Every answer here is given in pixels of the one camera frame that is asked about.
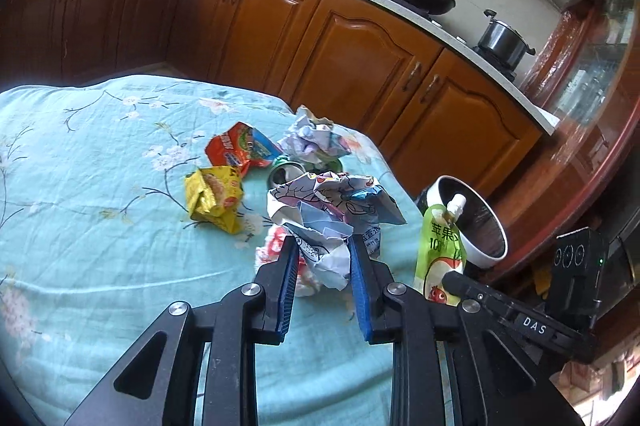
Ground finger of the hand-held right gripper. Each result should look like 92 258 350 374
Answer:
443 270 506 307

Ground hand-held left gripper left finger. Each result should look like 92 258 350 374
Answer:
65 233 301 426

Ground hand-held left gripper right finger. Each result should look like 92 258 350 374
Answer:
347 235 586 426

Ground white rimmed trash bin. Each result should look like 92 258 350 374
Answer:
417 175 509 269

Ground red white wrapper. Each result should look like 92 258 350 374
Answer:
255 226 321 297

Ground green juice pouch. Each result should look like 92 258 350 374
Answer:
415 193 468 307

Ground cartoon printed paper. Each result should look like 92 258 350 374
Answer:
267 171 408 292

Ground metal can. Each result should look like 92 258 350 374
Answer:
267 155 345 189

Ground yellow snack packet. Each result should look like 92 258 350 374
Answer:
184 166 246 234

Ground red snack packet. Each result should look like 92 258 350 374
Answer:
205 122 283 179

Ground purple white paper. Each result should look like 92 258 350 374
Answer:
277 105 353 167

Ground wooden framed glass door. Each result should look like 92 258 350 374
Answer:
500 0 640 282

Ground teal floral tablecloth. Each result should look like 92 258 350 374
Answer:
0 73 426 426

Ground black gas stove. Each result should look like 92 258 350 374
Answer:
382 0 518 82

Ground wooden base cabinets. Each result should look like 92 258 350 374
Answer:
0 0 546 207

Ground steel cooking pot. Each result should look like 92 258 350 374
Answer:
476 9 536 68

